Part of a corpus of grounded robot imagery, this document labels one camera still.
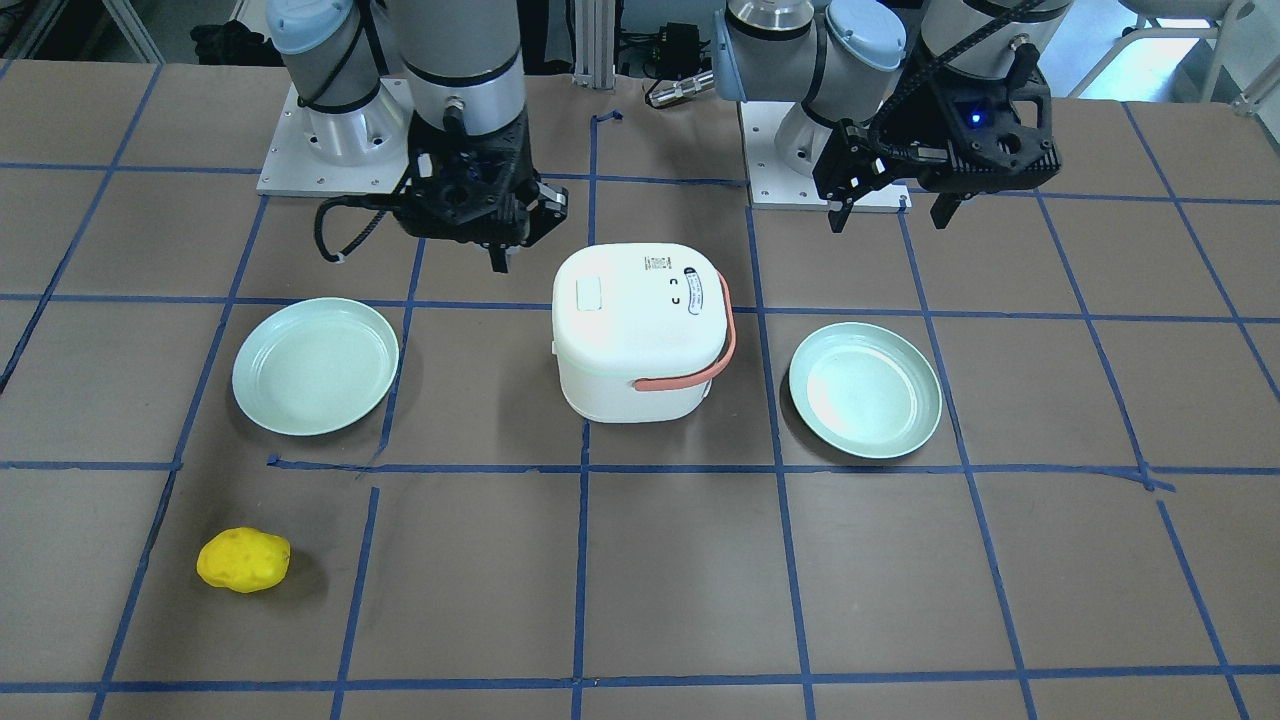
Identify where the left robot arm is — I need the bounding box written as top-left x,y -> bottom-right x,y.
712,1 -> 1069,232

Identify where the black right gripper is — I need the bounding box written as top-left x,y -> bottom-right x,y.
392,115 -> 570,274

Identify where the white rice cooker orange handle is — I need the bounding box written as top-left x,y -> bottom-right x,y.
550,243 -> 739,424

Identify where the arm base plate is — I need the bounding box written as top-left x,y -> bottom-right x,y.
256,78 -> 412,197
739,100 -> 911,213

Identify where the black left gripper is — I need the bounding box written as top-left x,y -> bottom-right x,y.
828,47 -> 1061,234

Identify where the green plate near left arm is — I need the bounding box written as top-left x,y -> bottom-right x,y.
787,322 -> 943,460

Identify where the green plate near right arm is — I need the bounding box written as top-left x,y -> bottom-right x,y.
230,297 -> 401,437

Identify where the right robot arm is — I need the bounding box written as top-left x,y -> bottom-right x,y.
259,1 -> 570,273

